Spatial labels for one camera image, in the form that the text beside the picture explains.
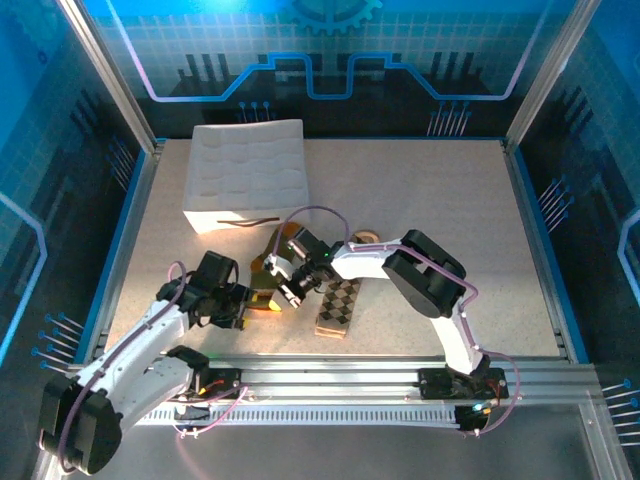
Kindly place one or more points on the beige green argyle sock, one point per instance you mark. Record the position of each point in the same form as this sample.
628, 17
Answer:
339, 310

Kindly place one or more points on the aluminium frame post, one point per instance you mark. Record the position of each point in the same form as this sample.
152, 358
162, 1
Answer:
545, 75
107, 75

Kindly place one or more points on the aluminium front rail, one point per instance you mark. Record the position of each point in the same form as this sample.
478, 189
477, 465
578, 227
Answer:
325, 372

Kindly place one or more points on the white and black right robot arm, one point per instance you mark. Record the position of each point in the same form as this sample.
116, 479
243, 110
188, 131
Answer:
365, 260

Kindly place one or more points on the aluminium side rail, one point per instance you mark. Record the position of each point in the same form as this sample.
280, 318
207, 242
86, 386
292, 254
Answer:
540, 250
122, 260

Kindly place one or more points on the striped knitted scarf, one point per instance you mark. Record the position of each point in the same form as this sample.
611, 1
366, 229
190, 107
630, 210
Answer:
278, 242

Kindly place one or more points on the tape roll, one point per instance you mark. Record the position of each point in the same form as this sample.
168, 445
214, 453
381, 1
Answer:
365, 236

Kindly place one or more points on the white fabric storage box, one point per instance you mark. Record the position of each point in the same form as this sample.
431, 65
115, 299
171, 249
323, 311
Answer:
247, 170

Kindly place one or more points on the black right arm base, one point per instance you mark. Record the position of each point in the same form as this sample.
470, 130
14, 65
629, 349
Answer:
440, 384

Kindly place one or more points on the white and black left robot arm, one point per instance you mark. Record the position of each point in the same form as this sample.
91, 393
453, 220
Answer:
150, 330

